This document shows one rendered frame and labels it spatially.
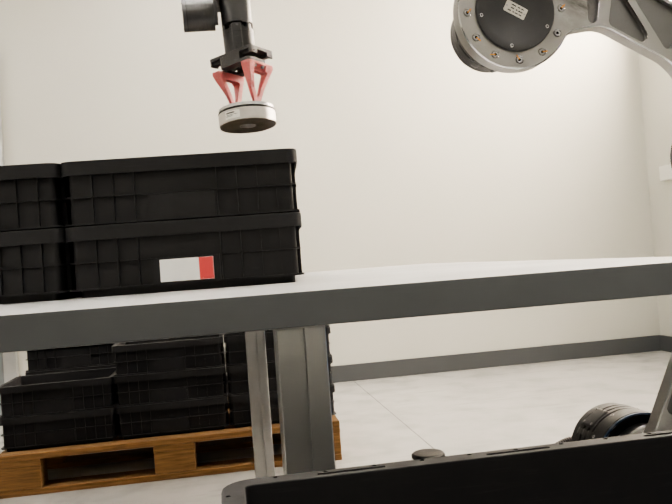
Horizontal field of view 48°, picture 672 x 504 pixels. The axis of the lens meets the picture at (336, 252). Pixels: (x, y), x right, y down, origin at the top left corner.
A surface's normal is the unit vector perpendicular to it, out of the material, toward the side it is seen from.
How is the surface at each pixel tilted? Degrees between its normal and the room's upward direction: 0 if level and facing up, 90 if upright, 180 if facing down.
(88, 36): 90
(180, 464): 90
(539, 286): 90
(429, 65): 90
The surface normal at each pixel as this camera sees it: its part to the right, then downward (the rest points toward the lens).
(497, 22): 0.15, -0.02
